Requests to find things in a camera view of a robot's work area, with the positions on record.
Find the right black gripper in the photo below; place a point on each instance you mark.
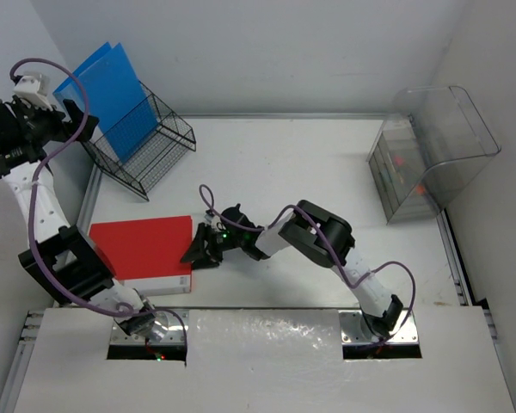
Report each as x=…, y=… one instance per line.
x=199, y=249

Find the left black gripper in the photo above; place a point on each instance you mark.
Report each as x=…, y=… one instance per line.
x=56, y=117

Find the blue folder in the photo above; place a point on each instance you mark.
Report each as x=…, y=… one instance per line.
x=118, y=100

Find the red notebook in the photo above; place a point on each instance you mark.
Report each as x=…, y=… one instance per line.
x=146, y=254

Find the black wire mesh basket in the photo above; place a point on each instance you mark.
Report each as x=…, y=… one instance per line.
x=143, y=146

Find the clear grey drawer organizer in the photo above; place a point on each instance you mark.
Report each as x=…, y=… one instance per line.
x=452, y=137

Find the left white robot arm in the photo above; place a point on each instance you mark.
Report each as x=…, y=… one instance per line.
x=63, y=260

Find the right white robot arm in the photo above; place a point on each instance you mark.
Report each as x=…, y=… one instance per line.
x=317, y=234

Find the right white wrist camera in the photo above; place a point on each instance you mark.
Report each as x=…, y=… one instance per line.
x=217, y=224

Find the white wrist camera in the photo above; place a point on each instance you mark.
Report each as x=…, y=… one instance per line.
x=217, y=224
x=33, y=88

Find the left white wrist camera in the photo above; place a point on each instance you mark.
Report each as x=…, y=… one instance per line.
x=33, y=88

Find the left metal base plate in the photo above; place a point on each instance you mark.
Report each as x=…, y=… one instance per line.
x=161, y=328

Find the metal base plate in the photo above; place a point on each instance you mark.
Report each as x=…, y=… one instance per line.
x=161, y=328
x=354, y=331

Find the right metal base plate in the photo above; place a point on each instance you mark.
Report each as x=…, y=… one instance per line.
x=354, y=331

